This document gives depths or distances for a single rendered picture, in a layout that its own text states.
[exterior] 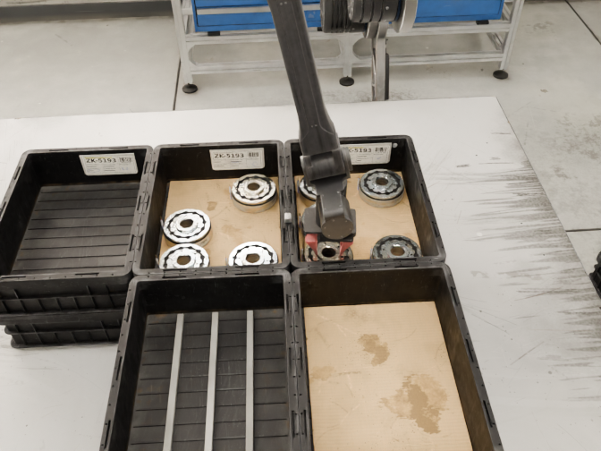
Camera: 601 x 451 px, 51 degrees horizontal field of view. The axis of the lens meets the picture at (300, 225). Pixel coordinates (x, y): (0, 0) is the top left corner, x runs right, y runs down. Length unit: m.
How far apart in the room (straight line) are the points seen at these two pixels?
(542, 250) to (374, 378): 0.64
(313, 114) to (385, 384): 0.49
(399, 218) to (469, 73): 2.23
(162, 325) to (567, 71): 2.95
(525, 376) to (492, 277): 0.26
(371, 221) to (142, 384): 0.60
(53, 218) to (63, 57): 2.44
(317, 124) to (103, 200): 0.66
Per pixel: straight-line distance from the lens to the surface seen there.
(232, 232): 1.40
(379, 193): 1.45
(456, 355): 1.17
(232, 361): 1.19
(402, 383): 1.17
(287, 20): 0.97
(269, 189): 1.45
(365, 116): 1.96
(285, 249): 1.22
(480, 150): 1.88
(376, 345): 1.21
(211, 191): 1.50
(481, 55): 3.50
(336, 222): 1.09
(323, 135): 1.06
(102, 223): 1.49
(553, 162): 3.08
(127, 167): 1.54
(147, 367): 1.21
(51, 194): 1.60
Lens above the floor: 1.82
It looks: 45 degrees down
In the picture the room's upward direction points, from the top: 1 degrees counter-clockwise
